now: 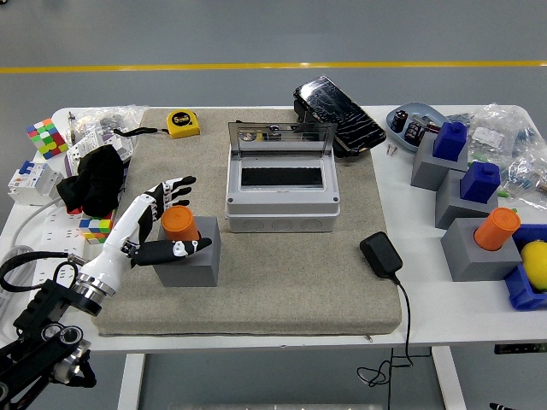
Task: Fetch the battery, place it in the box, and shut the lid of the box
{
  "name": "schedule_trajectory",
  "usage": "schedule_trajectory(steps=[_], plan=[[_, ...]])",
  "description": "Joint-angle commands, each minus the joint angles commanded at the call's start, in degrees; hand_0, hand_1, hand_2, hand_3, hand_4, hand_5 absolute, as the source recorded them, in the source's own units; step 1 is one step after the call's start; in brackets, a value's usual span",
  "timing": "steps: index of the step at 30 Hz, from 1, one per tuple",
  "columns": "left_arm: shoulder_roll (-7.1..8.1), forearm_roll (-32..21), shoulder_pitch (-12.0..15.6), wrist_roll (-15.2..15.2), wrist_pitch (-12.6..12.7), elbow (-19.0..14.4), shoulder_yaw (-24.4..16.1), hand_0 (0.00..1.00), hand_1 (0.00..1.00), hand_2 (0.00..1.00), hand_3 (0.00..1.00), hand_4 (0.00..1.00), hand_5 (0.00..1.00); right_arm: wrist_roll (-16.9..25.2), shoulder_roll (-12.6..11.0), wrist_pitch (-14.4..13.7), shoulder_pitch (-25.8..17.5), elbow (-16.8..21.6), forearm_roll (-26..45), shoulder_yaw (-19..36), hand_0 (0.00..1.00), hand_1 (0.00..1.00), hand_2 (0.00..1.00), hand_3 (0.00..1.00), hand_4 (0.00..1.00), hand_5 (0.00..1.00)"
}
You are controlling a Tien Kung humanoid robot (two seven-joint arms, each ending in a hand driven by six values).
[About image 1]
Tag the black device with cracked screen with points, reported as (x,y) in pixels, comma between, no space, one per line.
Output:
(337,113)

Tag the grey holder block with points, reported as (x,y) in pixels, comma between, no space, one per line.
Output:
(425,171)
(453,209)
(474,265)

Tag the black table control panel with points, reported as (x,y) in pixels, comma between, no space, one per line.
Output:
(519,348)

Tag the clear plastic bag with parts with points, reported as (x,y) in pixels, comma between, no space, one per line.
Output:
(115,117)
(495,128)
(527,175)

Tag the blue-grey oval dish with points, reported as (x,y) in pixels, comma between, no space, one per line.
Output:
(399,136)

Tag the black cylinder capacitor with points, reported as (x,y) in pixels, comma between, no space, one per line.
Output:
(273,127)
(414,130)
(400,120)

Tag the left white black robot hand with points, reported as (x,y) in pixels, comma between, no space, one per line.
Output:
(121,232)

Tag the blue plastic bin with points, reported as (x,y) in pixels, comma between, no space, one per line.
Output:
(521,294)

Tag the black cloth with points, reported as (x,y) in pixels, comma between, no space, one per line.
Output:
(96,179)

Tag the grey plastic junction box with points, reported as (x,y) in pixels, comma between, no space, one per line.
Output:
(282,205)

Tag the orange cylinder battery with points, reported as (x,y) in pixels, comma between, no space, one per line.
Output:
(498,228)
(177,222)

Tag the blue square battery block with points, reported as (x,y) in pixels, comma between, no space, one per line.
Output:
(479,181)
(448,141)

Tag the white power strip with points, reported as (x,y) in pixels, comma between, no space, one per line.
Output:
(57,232)

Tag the colourful puzzle cube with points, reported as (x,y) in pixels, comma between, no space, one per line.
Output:
(47,138)
(96,228)

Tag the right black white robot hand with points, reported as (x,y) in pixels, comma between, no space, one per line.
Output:
(499,406)

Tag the transparent smoked box lid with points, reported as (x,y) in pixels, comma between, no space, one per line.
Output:
(299,136)

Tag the silver pen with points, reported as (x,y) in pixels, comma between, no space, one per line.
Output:
(72,128)

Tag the yellow round fruit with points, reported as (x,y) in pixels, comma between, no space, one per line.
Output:
(536,265)

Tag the grey-brown fabric mat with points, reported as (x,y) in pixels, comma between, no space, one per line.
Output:
(278,277)

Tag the small brown component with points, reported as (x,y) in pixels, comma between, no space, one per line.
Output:
(432,127)

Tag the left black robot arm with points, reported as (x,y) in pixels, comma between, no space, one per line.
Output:
(47,299)

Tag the small green piece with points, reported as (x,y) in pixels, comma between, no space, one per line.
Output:
(504,193)

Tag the black power adapter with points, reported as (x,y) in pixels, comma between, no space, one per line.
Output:
(380,254)

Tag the grey block with round hole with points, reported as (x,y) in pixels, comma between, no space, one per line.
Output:
(188,269)

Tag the white circuit breaker blue lever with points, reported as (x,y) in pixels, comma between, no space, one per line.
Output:
(30,181)

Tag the white purple switch module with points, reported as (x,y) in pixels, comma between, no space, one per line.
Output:
(81,149)

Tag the white table leg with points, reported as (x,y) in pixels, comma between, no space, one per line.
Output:
(130,384)
(448,380)

